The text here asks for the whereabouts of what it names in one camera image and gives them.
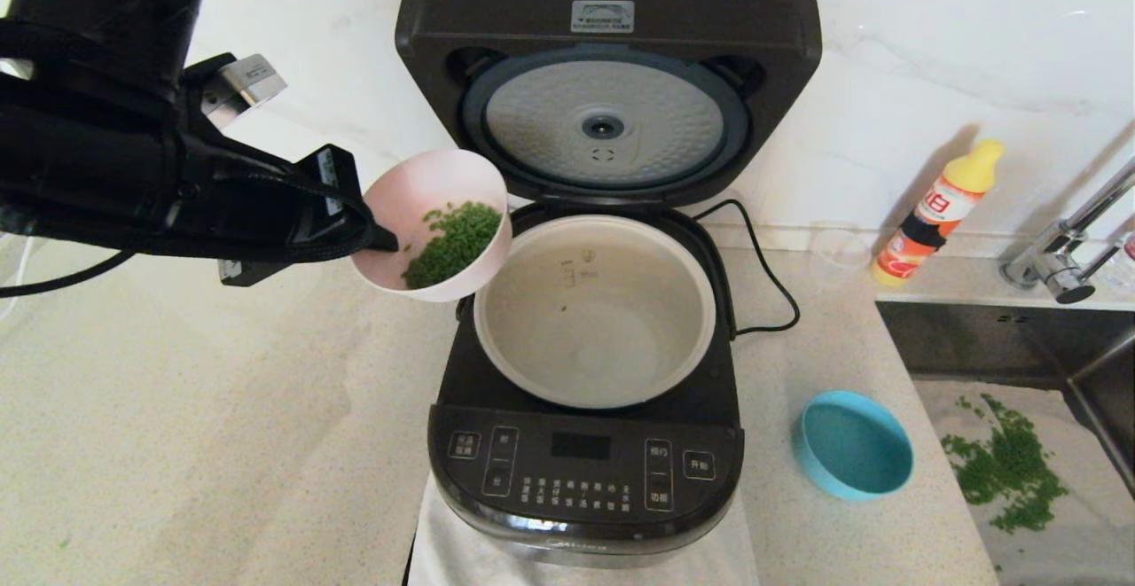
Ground pink bowl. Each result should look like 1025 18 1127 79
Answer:
350 148 513 303

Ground chopped green vegetables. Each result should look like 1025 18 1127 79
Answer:
401 201 503 290

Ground black rice cooker lid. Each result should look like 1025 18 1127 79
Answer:
395 0 823 208

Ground white inner pot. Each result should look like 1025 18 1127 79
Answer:
474 214 717 410

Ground black rice cooker base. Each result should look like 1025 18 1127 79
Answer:
427 200 746 569

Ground white towel under cooker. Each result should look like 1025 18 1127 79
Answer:
406 462 760 586

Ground blue bowl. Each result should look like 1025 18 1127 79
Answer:
794 390 914 502

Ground clear plastic cup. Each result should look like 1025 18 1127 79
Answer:
807 224 874 290

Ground yellow orange squeeze bottle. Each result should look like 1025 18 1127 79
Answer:
869 139 1005 288

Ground stainless steel sink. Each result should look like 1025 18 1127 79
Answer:
873 298 1135 586

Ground chrome faucet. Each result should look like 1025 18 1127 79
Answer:
999 153 1135 305

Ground green grains on sink towel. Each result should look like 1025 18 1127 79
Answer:
938 393 1069 534

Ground clear plastic water bottle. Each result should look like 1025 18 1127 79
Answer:
1100 231 1135 294

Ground white towel in sink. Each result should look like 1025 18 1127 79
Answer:
912 378 1135 586

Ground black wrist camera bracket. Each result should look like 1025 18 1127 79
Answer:
182 54 302 179

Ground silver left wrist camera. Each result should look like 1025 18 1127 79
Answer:
202 54 288 130

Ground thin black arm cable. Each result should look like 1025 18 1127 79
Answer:
0 249 136 299

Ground black power cable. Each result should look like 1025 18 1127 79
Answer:
692 198 801 336

